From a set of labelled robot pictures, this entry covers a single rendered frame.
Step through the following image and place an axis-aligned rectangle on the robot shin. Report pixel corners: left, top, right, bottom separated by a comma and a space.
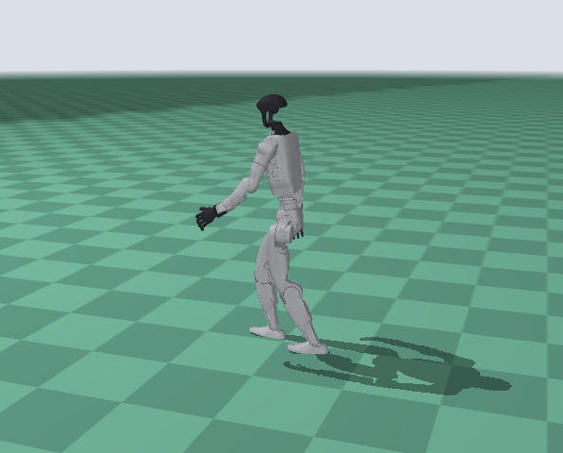
254, 271, 279, 331
279, 286, 319, 347

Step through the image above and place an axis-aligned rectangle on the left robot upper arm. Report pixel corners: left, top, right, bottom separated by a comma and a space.
247, 140, 279, 193

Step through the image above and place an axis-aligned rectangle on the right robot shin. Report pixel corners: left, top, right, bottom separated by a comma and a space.
254, 271, 279, 331

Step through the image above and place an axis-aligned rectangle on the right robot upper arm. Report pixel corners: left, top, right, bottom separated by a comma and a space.
293, 132, 305, 177

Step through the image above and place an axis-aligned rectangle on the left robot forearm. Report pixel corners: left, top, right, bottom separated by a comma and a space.
215, 178, 250, 214

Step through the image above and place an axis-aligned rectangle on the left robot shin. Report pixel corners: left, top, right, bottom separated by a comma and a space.
279, 286, 319, 347

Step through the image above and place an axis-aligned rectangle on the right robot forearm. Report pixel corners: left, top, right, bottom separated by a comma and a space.
292, 177, 305, 208

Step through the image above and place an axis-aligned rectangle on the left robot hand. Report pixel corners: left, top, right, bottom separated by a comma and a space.
196, 202, 227, 231

